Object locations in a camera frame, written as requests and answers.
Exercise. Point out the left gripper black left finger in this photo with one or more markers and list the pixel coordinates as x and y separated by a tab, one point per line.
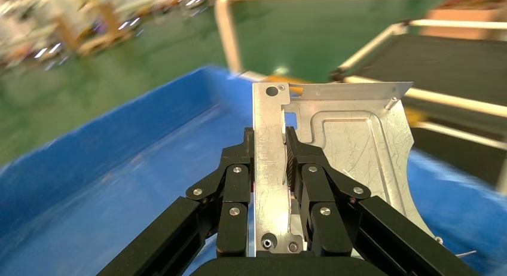
233	195

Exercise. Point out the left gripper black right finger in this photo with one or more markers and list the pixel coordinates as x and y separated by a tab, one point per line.
317	195

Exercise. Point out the metal bracket with side walls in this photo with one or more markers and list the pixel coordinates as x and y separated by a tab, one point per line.
356	155

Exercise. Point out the blue corrugated plastic box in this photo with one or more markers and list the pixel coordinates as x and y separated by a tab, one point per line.
119	187

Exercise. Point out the white-framed cart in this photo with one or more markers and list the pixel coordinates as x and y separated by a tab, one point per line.
225	29

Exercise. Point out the black side rack mat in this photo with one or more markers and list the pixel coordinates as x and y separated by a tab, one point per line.
435	60

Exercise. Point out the white side rack frame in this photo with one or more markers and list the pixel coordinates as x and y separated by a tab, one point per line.
372	40

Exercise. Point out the white metal table frame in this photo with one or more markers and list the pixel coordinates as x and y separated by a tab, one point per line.
475	139

